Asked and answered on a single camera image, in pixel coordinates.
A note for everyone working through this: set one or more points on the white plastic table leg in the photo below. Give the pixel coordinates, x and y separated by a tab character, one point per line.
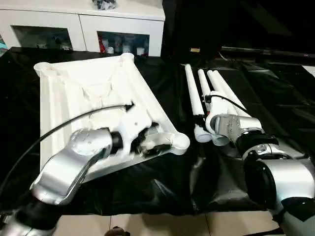
231	93
221	88
194	93
203	81

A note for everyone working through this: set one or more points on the white plastic table top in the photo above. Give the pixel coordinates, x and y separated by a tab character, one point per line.
88	98

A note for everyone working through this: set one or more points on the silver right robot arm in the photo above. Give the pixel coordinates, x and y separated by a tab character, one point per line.
266	167

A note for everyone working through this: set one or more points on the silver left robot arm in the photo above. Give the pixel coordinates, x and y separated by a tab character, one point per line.
69	167

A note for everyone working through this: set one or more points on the black plastic mat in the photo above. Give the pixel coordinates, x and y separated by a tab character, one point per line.
162	187

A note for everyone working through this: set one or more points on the small yellow label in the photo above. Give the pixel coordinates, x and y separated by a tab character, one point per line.
195	49

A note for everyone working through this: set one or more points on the white flat board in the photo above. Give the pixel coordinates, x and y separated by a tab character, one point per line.
311	70

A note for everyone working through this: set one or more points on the white cabinet with glass doors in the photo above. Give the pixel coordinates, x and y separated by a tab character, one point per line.
74	22

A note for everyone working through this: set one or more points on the dark object on cabinet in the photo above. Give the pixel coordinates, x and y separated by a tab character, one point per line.
104	4

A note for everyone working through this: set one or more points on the pale blue plastic sheet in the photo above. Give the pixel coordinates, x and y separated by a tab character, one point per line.
2	46

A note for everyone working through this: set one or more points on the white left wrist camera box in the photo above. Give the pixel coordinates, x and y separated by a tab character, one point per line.
130	125

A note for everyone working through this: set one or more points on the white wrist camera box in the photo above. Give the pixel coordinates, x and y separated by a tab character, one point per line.
130	125
216	105

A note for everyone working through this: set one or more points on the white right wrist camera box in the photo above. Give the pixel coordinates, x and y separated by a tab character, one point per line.
216	105

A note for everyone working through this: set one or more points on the black horizontal rail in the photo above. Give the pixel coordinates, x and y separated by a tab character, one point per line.
270	51

